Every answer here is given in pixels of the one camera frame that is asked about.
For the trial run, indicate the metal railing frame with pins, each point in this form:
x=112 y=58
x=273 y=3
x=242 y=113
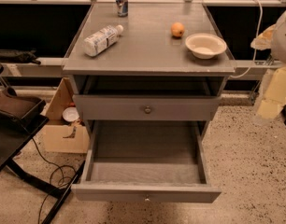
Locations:
x=48 y=27

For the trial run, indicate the cardboard box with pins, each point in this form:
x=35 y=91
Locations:
x=60 y=135

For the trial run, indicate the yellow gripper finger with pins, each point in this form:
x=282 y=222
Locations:
x=263 y=40
x=273 y=94

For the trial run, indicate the black object on rail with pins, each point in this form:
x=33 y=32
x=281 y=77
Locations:
x=17 y=56

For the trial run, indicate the grey drawer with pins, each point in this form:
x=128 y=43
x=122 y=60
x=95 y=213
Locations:
x=147 y=98
x=146 y=161

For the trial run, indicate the black chair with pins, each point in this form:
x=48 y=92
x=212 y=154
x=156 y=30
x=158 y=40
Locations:
x=15 y=133

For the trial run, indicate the clear plastic water bottle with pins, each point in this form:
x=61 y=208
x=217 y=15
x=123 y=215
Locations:
x=98 y=42

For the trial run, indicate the blue energy drink can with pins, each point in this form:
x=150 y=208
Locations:
x=121 y=0

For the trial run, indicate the grey drawer cabinet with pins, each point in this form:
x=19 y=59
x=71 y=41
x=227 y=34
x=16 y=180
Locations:
x=146 y=47

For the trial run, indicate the white bowl in box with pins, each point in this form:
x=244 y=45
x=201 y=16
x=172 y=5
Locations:
x=70 y=114

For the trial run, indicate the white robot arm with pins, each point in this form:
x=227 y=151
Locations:
x=274 y=38

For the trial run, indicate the grey top drawer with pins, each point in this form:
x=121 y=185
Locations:
x=147 y=98

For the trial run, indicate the orange fruit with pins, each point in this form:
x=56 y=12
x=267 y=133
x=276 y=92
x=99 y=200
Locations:
x=177 y=29

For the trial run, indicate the white paper bowl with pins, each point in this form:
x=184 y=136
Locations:
x=205 y=46

